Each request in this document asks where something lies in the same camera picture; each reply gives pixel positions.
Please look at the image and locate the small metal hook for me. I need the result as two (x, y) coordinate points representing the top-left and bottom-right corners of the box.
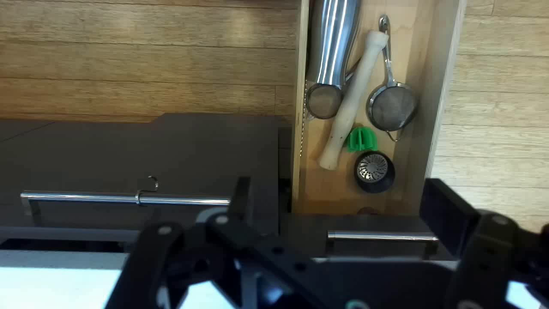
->
(135, 173), (162, 205)

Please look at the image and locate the wooden drawer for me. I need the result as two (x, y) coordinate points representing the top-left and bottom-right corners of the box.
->
(291, 0), (469, 217)

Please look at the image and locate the dark small drawer front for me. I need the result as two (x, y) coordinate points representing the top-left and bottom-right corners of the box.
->
(279, 210), (461, 270)

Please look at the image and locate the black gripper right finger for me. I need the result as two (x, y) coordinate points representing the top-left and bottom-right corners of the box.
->
(421, 176), (549, 309)

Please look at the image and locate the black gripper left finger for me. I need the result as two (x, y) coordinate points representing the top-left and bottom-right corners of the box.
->
(105, 174), (255, 309)

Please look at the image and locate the metal mesh strainer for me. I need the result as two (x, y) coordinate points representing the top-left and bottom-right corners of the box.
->
(366, 13), (419, 133)

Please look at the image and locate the tall silver metal cup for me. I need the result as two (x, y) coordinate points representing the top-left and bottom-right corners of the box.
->
(304, 0), (364, 119)

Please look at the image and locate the dark cabinet door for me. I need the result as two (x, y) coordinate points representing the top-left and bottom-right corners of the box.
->
(0, 111), (296, 231)

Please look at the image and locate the long silver door handle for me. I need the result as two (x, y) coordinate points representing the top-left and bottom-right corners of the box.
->
(20, 190), (232, 226)

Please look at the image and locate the short silver drawer handle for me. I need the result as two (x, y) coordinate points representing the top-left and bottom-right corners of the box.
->
(327, 228), (442, 260)

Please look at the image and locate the green plastic item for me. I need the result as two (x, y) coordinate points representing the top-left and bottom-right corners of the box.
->
(347, 123), (382, 154)

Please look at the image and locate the small round metal cup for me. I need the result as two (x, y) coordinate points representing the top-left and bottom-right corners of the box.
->
(352, 149), (397, 193)

